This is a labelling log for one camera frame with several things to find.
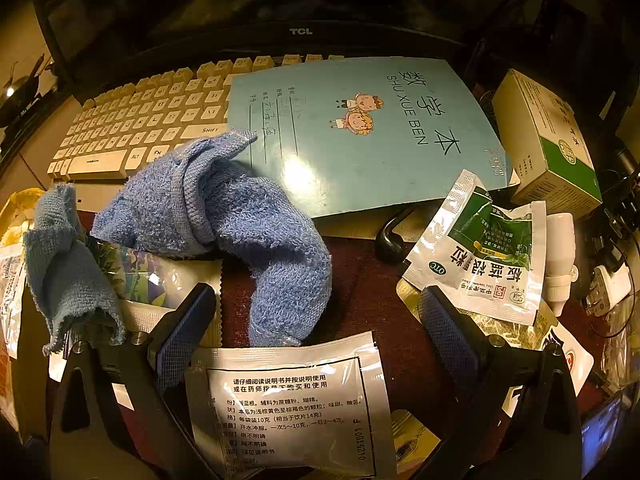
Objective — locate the green white medicine box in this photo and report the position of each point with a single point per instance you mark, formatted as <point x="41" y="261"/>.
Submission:
<point x="545" y="135"/>

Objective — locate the small white bottle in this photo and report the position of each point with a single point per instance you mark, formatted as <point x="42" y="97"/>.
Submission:
<point x="557" y="260"/>

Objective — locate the light blue notebook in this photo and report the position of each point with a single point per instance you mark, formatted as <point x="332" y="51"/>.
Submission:
<point x="375" y="150"/>

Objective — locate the gold packet with white end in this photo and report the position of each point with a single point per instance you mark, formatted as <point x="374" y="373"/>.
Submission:
<point x="567" y="375"/>

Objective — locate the smartphone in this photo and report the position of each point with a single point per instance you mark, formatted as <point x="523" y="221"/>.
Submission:
<point x="600" y="425"/>

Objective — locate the shiny printed packet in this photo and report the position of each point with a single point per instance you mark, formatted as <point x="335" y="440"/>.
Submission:
<point x="150" y="285"/>

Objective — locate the white printed packet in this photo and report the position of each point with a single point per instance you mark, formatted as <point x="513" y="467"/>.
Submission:
<point x="10" y="290"/>

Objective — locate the black monitor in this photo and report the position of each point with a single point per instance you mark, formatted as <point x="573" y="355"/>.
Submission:
<point x="250" y="0"/>

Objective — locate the beige keyboard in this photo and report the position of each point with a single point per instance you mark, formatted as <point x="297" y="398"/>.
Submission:
<point x="125" y="120"/>

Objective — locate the green white medicine sachet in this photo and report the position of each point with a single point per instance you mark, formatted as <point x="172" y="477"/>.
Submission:
<point x="290" y="400"/>
<point x="480" y="260"/>

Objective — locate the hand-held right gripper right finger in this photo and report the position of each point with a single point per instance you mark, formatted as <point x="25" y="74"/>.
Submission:
<point x="447" y="330"/>

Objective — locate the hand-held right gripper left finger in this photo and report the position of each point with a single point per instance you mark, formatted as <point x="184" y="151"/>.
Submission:
<point x="185" y="335"/>

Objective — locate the white power plug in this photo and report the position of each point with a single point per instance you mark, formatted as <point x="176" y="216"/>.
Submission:
<point x="612" y="286"/>

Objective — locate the blue terry towel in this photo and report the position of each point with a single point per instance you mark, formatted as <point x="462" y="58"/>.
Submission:
<point x="225" y="210"/>

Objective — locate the yellow packet with drawing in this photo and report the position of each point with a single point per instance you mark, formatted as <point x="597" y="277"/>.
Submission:
<point x="410" y="435"/>

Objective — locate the black wok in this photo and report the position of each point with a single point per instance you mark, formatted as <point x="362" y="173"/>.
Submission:
<point x="20" y="89"/>

